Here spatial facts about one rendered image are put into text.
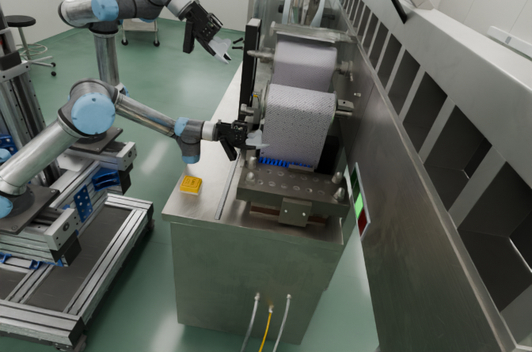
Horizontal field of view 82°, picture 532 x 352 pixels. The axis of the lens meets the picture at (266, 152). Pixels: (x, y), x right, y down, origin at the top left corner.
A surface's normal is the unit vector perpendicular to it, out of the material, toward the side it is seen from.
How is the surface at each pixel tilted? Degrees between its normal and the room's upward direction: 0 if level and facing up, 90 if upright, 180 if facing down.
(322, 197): 0
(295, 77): 92
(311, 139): 90
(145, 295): 0
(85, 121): 85
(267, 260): 90
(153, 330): 0
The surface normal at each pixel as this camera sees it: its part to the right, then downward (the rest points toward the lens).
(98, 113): 0.58, 0.47
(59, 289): 0.13, -0.81
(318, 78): -0.11, 0.59
